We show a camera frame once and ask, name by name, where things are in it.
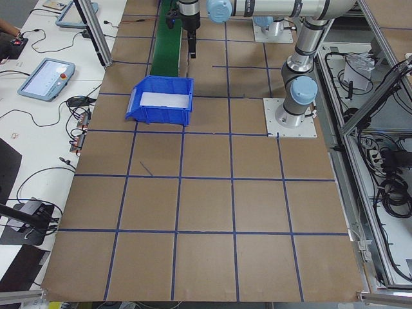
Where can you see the aluminium frame post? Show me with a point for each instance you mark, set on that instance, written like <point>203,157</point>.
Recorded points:
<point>89,18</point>

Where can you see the green conveyor belt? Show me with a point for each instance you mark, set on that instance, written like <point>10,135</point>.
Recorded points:
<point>167,46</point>

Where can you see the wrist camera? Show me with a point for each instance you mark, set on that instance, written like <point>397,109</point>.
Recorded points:
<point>170,18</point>

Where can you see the blue plastic bin left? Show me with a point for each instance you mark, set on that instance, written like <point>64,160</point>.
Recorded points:
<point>160,84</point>

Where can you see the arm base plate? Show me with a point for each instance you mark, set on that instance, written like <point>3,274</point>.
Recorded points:
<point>283,125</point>
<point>284,38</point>

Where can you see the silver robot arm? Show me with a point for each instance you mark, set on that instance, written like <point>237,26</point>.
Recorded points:
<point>301,91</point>
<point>270,22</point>

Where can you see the teach pendant tablet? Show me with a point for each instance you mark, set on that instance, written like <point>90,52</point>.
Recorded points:
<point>47,80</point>

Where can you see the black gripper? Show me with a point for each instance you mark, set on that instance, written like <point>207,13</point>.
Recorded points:
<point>190,21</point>

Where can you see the white foam pad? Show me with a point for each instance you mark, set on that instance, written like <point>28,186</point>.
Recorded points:
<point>164,100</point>

